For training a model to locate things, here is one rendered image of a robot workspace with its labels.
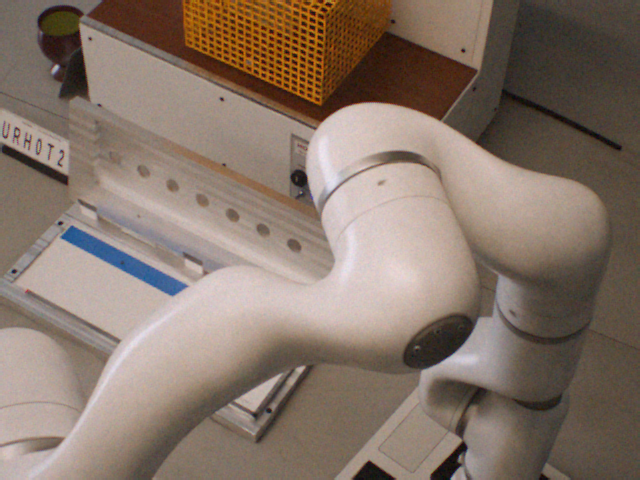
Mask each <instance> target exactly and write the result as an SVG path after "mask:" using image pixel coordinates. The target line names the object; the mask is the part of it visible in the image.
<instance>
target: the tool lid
mask: <svg viewBox="0 0 640 480"><path fill-rule="evenodd" d="M112 151H116V152H117V153H118V154H119V155H120V157H121V162H119V161H117V160H116V159H115V158H114V157H113V155H112ZM140 164H142V165H144V166H146V167H147V169H148V171H149V173H150V177H147V176H145V175H144V174H143V173H142V172H141V170H140ZM170 180H174V181H176V182H177V184H178V185H179V188H180V191H177V190H175V189H173V188H172V187H171V185H170ZM199 194H203V195H204V196H206V197H207V199H208V201H209V205H205V204H203V203H202V202H201V201H200V199H199ZM69 199H71V200H73V201H75V202H77V203H79V202H81V201H82V200H83V201H85V202H87V203H89V204H91V205H93V206H95V207H97V213H99V214H101V215H103V216H105V217H107V218H109V219H111V220H113V221H115V222H117V223H118V224H120V225H122V227H121V229H122V231H124V232H126V233H128V234H130V235H132V236H134V237H136V238H138V239H140V240H142V241H143V242H145V243H147V244H149V245H151V246H153V247H157V245H156V243H158V244H160V245H162V246H165V247H167V248H169V249H170V250H172V252H174V253H176V254H178V255H180V256H182V257H183V256H184V255H186V254H188V255H190V256H192V257H194V258H196V259H198V260H200V261H202V262H203V267H204V268H206V269H208V270H210V271H212V272H215V271H217V270H219V269H223V268H226V267H231V266H244V265H246V266H251V267H257V268H262V269H265V270H268V271H271V272H274V273H276V274H279V275H281V276H283V277H286V278H288V279H290V280H293V281H296V282H299V283H302V284H313V283H316V282H319V281H321V280H323V279H325V278H326V277H327V276H328V275H329V274H330V273H331V271H332V270H333V268H334V266H335V257H334V255H333V252H332V248H331V246H330V243H329V240H328V237H327V235H326V232H325V229H324V227H323V224H322V221H321V218H320V216H319V213H318V211H317V210H315V209H313V208H311V207H309V206H306V205H304V204H302V203H300V202H298V201H295V200H293V199H291V198H289V197H287V196H285V195H283V194H281V193H279V192H277V191H275V190H272V189H270V188H268V187H266V186H264V185H262V184H260V183H258V182H256V181H254V180H252V179H249V178H247V177H245V176H243V175H241V173H239V172H236V171H234V170H232V169H230V168H228V167H225V166H223V165H221V164H219V163H217V162H215V161H213V160H211V159H209V158H207V157H205V156H202V155H200V154H198V153H196V152H194V151H192V150H190V149H188V148H186V147H184V146H182V145H179V144H177V143H175V142H173V141H171V140H169V139H167V138H165V137H163V136H161V135H159V134H157V133H153V132H151V131H149V130H147V129H145V128H143V127H141V126H139V125H137V124H135V123H133V122H130V121H128V120H126V119H124V118H122V117H120V116H118V115H116V114H114V113H112V112H110V111H107V110H105V109H103V108H101V107H99V106H97V105H95V104H93V103H91V102H89V101H87V100H84V99H82V98H80V97H78V96H77V97H75V98H74V99H73V100H71V101H70V111H69ZM229 208H230V209H233V210H235V211H236V212H237V214H238V216H240V220H236V219H234V218H232V217H231V216H230V215H229V212H228V209H229ZM259 223H262V224H265V225H266V226H267V227H268V228H269V230H270V234H265V233H263V232H262V231H261V229H260V227H259ZM290 238H293V239H296V240H297V241H298V242H299V243H300V245H301V249H300V250H299V249H295V248H294V247H293V246H292V245H291V243H290Z"/></svg>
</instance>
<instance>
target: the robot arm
mask: <svg viewBox="0 0 640 480"><path fill-rule="evenodd" d="M306 174H307V181H309V186H310V189H311V193H312V196H313V199H314V202H315V205H316V208H317V210H318V213H319V216H320V218H321V221H322V224H323V227H324V229H325V232H326V235H327V237H328V240H329V243H330V246H331V248H332V252H333V255H334V257H335V266H334V268H333V270H332V271H331V273H330V274H329V275H328V276H327V277H326V278H325V279H323V280H321V281H319V282H316V283H313V284H302V283H299V282H296V281H293V280H290V279H288V278H286V277H283V276H281V275H279V274H276V273H274V272H271V271H268V270H265V269H262V268H257V267H251V266H246V265H244V266H231V267H226V268H223V269H219V270H217V271H215V272H213V273H211V274H209V275H207V276H205V277H204V278H202V279H200V280H199V281H197V282H196V283H194V284H192V285H191V286H189V287H188V288H186V289H184V290H183V291H181V292H180V293H178V294H177V295H175V296H174V297H172V298H171V299H169V300H168V301H166V302H165V303H163V304H162V305H159V306H158V307H157V308H155V309H154V310H153V311H151V312H150V313H149V314H147V315H146V316H145V317H144V318H143V319H141V320H140V321H139V322H138V323H137V324H136V325H135V326H134V327H133V328H132V329H131V330H130V331H129V332H128V333H127V334H126V336H125V338H124V339H123V340H122V341H121V342H120V344H119V345H118V347H117V348H116V349H115V351H114V352H113V354H112V356H111V357H110V359H109V361H108V362H107V364H106V366H105V368H104V370H103V372H102V374H101V376H100V379H99V381H98V383H97V386H96V388H95V390H94V392H93V394H92V396H91V398H90V400H89V402H88V404H87V403H86V399H85V395H84V391H83V387H82V383H81V380H80V377H79V374H78V371H77V369H76V367H75V365H74V363H73V362H72V360H71V358H70V357H69V356H68V354H67V353H66V352H65V351H64V349H63V348H62V347H61V346H60V345H59V344H57V342H55V341H54V340H53V339H51V338H50V337H49V336H47V335H45V334H43V333H41V332H39V331H36V330H33V329H29V328H20V327H12V328H3V329H0V480H152V479H153V478H154V476H155V475H156V473H157V472H158V470H159V469H160V467H161V466H162V464H163V463H164V462H165V460H166V459H167V458H168V456H169V455H170V454H171V453H172V452H173V451H174V449H175V448H176V447H177V446H178V445H179V444H180V443H181V442H182V440H183V439H184V438H185V437H187V436H188V435H189V434H190V433H191V432H192V431H193V430H194V429H195V428H196V427H197V426H199V425H200V424H201V423H202V422H203V421H205V420H206V419H207V418H208V417H210V416H211V414H213V413H214V412H216V411H217V410H219V409H220V408H222V407H224V406H225V405H227V404H229V403H230V402H232V401H233V400H236V399H238V398H239V397H241V396H243V395H244V394H246V393H248V392H249V391H251V390H253V389H254V388H256V387H258V386H259V385H261V384H263V383H265V382H266V381H268V380H270V379H272V378H274V377H275V376H277V375H279V374H281V373H284V372H286V371H288V370H291V369H294V368H297V367H301V366H306V365H313V364H333V365H341V366H349V367H354V368H359V369H364V370H368V371H373V372H379V373H386V374H409V373H414V372H419V371H421V375H420V381H419V391H418V398H419V403H420V406H421V408H422V409H423V412H424V413H425V414H426V415H427V416H428V417H429V418H430V419H432V420H433V421H434V422H436V423H437V424H438V425H440V426H441V427H443V428H444V429H446V430H447V431H449V432H451V433H453V434H455V435H456V436H458V437H459V438H461V439H462V440H463V441H464V442H465V443H466V445H467V446H468V451H467V453H466V452H463V453H462V454H461V456H460V457H459V461H458V462H460V463H462V466H461V467H460V468H459V469H458V470H457V471H455V473H454V474H453V475H452V477H451V478H450V480H538V479H539V476H540V474H541V472H542V469H544V467H545V465H546V462H547V460H548V457H549V455H550V453H551V450H552V448H553V446H554V443H555V441H556V438H557V436H558V434H559V431H560V428H561V425H562V423H563V421H564V418H565V416H566V414H567V411H568V409H569V406H570V394H569V391H568V388H567V387H568V386H569V385H570V383H571V381H572V379H573V377H574V375H575V372H576V369H577V366H578V363H579V360H580V356H581V353H582V350H583V347H584V343H585V340H586V336H587V333H588V330H589V326H590V323H591V320H592V317H593V313H594V310H595V306H596V303H597V299H598V296H599V292H600V289H601V285H602V282H603V279H604V275H605V272H606V268H607V264H608V261H609V256H610V251H611V244H612V228H611V222H610V218H609V215H608V212H607V210H606V208H605V206H604V204H603V202H602V201H601V200H600V198H599V197H598V196H597V195H596V194H595V193H594V192H593V191H592V190H590V189H589V188H587V187H586V186H584V185H582V184H580V183H577V182H575V181H572V180H568V179H564V178H560V177H555V176H550V175H545V174H540V173H536V172H532V171H529V170H524V168H521V167H519V166H516V165H513V164H511V163H508V162H506V161H504V160H502V159H500V158H498V157H496V156H494V155H493V154H491V153H489V152H488V151H486V150H485V149H483V148H481V147H480V146H478V145H477V144H475V143H474V142H473V141H471V140H470V139H468V138H467V137H465V136H464V135H462V134H461V133H459V132H458V131H456V130H454V129H453V128H451V127H449V126H447V125H445V124H443V123H442V122H440V121H438V120H436V119H434V118H432V117H430V116H427V115H425V114H423V113H420V112H418V111H415V110H412V109H408V108H405V107H401V106H396V105H390V104H381V103H362V104H356V105H352V106H349V107H346V108H343V109H341V110H339V111H337V112H336V113H334V114H332V115H331V116H330V117H328V118H327V119H326V120H325V121H324V122H323V123H322V124H321V125H320V126H319V128H318V129H317V130H316V132H315V133H314V135H313V137H312V139H311V142H310V144H309V148H308V152H306ZM474 260H475V261H477V262H478V263H480V264H481V265H483V266H484V267H486V268H487V269H489V270H491V271H492V272H494V273H496V274H497V275H498V281H497V288H496V294H495V301H494V308H493V315H492V317H479V315H480V310H481V303H482V291H481V284H480V279H479V275H478V271H477V268H476V265H475V262H474Z"/></svg>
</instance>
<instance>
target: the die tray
mask: <svg viewBox="0 0 640 480"><path fill-rule="evenodd" d="M418 391H419V386H417V388H416V389H415V390H414V391H413V392H412V393H411V394H410V395H409V397H408V398H407V399H406V400H405V401H404V402H403V403H402V404H401V405H400V407H399V408H398V410H397V411H396V412H395V413H394V414H393V415H392V417H391V418H390V419H389V420H388V421H387V422H386V423H385V424H384V425H383V427H382V428H381V429H380V430H379V431H378V432H376V433H375V434H374V435H373V437H372V438H371V439H370V440H369V441H368V442H367V443H366V444H365V446H364V447H363V448H362V449H361V450H360V451H359V452H358V453H357V454H356V456H355V457H354V458H353V459H352V460H351V461H350V462H349V463H348V465H347V466H346V467H345V468H344V469H343V470H342V471H341V472H340V473H339V475H338V476H337V477H336V478H335V479H334V480H351V479H352V478H353V477H354V476H355V475H356V474H357V472H358V471H359V470H360V469H361V468H362V467H363V466H364V464H365V463H366V462H367V461H368V460H370V461H371V462H372V463H374V464H375V465H377V466H379V467H381V468H382V469H384V470H385V471H386V472H388V473H389V474H391V475H392V476H394V477H395V478H396V479H398V480H431V479H430V474H431V473H432V472H433V471H434V470H435V469H436V468H437V467H438V466H439V465H440V464H441V463H442V462H443V461H444V460H445V459H446V458H447V457H448V456H449V455H450V454H451V453H452V452H453V451H455V450H456V449H457V448H458V446H459V445H460V444H461V443H462V442H463V440H462V439H461V438H459V437H458V436H456V435H455V434H453V433H451V432H449V431H447V430H446V429H444V428H443V427H441V426H440V425H438V424H437V423H436V422H434V421H433V420H432V419H430V418H429V417H428V416H427V415H426V414H425V413H424V412H423V409H422V408H421V406H420V403H419V398H418ZM541 473H542V474H543V475H546V476H547V477H549V478H550V479H552V480H572V479H570V478H569V477H567V476H566V475H564V474H563V473H561V472H560V471H558V470H557V469H555V468H554V467H552V466H551V465H549V464H548V463H546V465H545V467H544V469H542V472H541Z"/></svg>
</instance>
